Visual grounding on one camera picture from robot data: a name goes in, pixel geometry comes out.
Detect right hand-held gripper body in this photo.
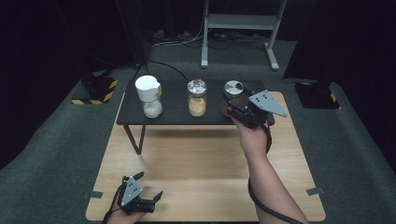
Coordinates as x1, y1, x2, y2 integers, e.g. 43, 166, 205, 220
227, 89, 289, 131

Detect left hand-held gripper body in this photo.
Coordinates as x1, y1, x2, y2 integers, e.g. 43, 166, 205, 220
117, 175, 157, 217

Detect glass jar with brown powder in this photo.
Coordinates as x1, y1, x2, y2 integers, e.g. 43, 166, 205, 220
221, 79, 246, 119

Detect glass jar with yellow granules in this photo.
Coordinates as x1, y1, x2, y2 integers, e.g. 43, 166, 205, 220
187, 78, 208, 119

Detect black low shelf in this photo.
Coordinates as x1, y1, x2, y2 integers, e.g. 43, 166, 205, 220
116, 78, 276, 156

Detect person's left hand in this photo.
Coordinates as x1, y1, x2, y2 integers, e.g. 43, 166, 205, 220
105, 202, 148, 224

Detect person's right hand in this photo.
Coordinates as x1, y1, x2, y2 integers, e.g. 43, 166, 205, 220
231, 116, 273, 161

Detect grey tape strip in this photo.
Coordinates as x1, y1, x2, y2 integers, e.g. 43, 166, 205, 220
82, 189, 104, 200
305, 187, 326, 197

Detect black base with striped edge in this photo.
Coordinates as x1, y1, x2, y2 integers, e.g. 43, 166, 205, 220
293, 81, 341, 110
71, 76, 119, 106

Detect grey metal stand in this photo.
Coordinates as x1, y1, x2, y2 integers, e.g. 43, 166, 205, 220
200, 0, 288, 72

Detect white-lidded jar with white powder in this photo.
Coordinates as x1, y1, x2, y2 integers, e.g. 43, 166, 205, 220
134, 75, 163, 119

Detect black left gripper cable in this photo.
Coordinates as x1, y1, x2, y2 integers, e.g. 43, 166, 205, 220
102, 186, 123, 224

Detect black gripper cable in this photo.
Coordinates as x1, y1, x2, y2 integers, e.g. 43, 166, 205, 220
247, 123, 305, 224
102, 186, 123, 224

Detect black floor cable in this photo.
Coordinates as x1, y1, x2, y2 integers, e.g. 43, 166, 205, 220
133, 59, 189, 81

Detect bundle of floor cables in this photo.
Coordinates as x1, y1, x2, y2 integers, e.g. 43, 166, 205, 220
150, 28, 269, 50

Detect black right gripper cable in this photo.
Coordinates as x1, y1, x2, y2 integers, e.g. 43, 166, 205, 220
247, 123, 305, 224

